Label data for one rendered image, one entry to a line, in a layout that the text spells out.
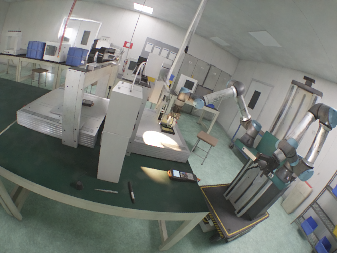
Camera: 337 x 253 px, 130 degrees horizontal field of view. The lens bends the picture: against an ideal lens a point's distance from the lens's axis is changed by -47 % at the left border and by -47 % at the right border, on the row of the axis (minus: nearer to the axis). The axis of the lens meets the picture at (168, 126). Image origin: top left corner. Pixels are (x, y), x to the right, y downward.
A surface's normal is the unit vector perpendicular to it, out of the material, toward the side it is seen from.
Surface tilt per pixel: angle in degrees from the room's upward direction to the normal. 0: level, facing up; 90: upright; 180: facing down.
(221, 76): 90
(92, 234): 0
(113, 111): 90
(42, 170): 0
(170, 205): 0
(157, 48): 90
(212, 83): 90
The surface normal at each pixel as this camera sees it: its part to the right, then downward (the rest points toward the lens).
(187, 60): 0.17, 0.45
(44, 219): 0.35, -0.86
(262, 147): -0.89, -0.18
